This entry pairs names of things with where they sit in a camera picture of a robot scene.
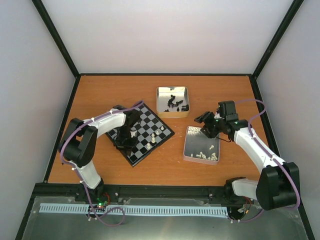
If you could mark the gold square tin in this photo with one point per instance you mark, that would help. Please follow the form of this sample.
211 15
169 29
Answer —
163 94

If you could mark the black and silver chessboard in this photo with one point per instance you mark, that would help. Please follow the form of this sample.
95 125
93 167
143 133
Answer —
149 123

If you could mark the light blue cable duct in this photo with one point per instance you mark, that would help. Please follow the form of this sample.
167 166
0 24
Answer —
136 210

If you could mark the white chess rook corner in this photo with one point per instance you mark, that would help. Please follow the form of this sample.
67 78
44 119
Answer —
133 134

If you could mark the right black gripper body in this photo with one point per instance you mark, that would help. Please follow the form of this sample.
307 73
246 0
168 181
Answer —
213 127

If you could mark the white chess piece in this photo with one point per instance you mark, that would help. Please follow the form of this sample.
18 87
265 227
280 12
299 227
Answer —
153 139

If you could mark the black aluminium frame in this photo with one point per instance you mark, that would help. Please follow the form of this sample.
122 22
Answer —
45 189

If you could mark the white chess pieces pile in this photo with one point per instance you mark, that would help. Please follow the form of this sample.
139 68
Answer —
210 154

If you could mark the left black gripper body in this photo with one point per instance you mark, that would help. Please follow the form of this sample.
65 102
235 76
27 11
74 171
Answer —
125 142

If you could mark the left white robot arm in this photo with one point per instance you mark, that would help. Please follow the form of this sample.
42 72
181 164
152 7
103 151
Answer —
78 144

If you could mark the black chess pieces pile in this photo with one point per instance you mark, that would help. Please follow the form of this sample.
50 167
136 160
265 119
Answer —
181 105

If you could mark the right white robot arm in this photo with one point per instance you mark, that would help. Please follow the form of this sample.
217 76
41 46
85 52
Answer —
278 185

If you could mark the green lit circuit board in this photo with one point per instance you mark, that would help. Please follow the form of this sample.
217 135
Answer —
103 201

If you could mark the pink square tin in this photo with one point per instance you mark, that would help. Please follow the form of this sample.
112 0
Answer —
196 141

